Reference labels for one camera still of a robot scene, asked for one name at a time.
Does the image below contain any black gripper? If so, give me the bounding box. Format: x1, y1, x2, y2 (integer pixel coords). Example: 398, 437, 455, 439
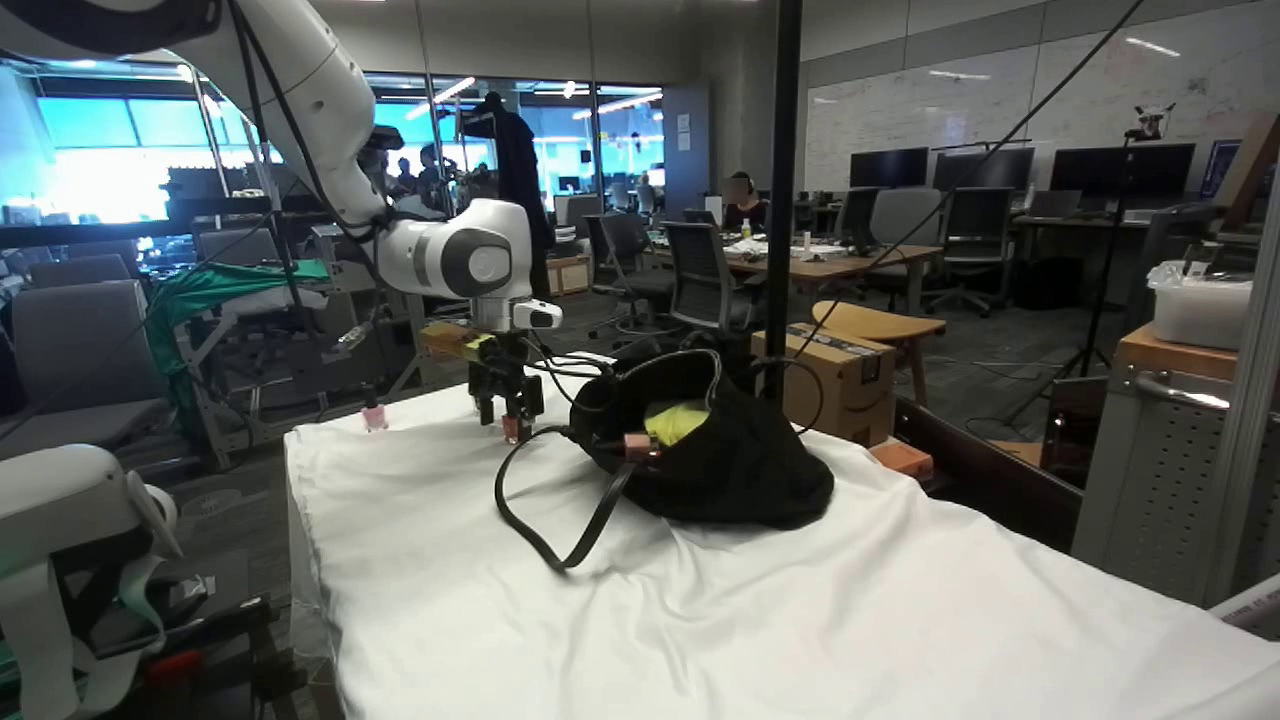
462, 331, 547, 428

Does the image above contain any small cardboard box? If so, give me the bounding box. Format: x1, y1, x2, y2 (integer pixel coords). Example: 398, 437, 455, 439
547, 243, 599, 302

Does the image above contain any yellow cloth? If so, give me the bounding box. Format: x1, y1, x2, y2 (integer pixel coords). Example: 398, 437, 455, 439
639, 400, 713, 452

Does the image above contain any black office chair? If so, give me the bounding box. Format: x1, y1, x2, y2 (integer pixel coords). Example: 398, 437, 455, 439
933, 188, 1016, 322
593, 211, 673, 337
660, 222, 753, 342

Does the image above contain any seated person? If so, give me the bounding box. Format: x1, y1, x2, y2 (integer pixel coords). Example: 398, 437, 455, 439
715, 168, 769, 239

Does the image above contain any large cardboard box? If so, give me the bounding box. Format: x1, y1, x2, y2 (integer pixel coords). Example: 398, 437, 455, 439
747, 323, 899, 450

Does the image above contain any black vertical pole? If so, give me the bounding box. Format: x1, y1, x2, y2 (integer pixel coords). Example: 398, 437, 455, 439
764, 0, 804, 409

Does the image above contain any wooden meeting table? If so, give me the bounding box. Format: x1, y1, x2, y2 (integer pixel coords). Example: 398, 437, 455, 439
723, 237, 943, 322

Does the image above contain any low wooden table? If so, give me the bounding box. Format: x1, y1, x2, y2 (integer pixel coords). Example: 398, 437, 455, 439
806, 302, 953, 406

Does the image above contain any orange block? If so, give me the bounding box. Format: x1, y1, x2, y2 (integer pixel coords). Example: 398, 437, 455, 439
868, 437, 939, 483

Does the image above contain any grey padded chair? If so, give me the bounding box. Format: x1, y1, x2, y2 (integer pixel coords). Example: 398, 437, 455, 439
0, 276, 172, 464

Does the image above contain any grey office chair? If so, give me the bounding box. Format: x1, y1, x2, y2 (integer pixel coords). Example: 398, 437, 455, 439
872, 186, 943, 254

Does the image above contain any black computer monitor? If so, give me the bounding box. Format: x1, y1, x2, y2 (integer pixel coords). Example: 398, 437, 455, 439
933, 147, 1037, 201
849, 147, 933, 193
1047, 141, 1198, 206

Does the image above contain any white rounded machine housing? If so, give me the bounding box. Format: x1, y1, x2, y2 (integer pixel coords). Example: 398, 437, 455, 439
0, 439, 220, 720

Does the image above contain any white tablecloth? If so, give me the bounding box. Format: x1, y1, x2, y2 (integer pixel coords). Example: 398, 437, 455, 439
281, 348, 1280, 720

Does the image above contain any black tripod stand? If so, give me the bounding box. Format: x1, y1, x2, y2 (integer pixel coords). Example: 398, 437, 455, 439
998, 102, 1181, 428

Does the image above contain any grey cabinet with wooden top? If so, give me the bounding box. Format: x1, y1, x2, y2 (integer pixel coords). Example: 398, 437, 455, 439
1073, 322, 1251, 597

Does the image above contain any white plastic bin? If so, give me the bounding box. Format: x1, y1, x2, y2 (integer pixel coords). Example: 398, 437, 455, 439
1142, 258, 1258, 352

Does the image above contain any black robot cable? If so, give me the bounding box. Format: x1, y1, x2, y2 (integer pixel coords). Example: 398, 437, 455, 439
523, 342, 620, 409

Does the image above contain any black handbag with strap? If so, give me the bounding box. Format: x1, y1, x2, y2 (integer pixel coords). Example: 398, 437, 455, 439
491, 342, 839, 580

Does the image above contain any green cable bundle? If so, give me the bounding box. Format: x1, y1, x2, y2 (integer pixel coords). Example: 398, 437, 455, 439
139, 258, 335, 433

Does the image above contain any aluminium frame post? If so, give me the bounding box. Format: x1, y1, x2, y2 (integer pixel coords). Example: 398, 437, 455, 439
1196, 134, 1280, 633

